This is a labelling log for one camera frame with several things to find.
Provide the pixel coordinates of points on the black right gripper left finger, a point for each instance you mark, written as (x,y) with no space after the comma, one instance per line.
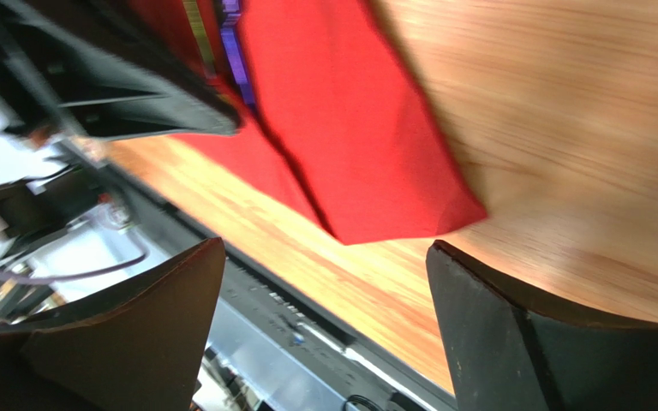
(136,345)

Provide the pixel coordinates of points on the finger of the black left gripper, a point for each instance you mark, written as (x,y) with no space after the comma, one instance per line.
(94,68)

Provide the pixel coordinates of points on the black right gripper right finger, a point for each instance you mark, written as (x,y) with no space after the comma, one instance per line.
(512,346)

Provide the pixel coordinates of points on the iridescent rainbow fork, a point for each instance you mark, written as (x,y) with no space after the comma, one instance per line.
(201,38)

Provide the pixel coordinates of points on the red paper napkin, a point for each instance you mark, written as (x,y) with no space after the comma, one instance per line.
(344,135)

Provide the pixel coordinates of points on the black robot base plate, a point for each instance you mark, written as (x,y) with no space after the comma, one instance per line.
(380,290)

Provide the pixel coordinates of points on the aluminium frame rail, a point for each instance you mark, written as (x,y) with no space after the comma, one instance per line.
(270,345)

